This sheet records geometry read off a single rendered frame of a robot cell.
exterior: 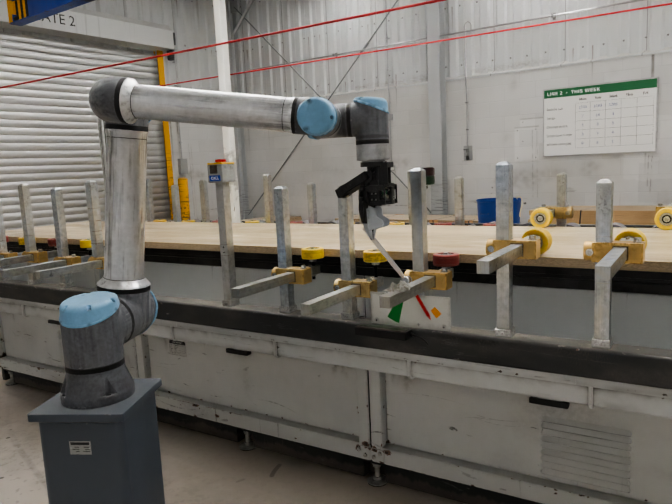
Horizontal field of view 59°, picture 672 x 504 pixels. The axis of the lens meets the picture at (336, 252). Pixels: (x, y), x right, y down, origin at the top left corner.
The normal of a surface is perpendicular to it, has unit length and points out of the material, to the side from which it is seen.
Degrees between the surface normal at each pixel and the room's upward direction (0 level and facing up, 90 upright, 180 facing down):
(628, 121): 90
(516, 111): 90
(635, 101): 90
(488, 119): 90
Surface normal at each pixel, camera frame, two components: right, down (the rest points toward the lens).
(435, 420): -0.53, 0.15
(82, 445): -0.10, 0.15
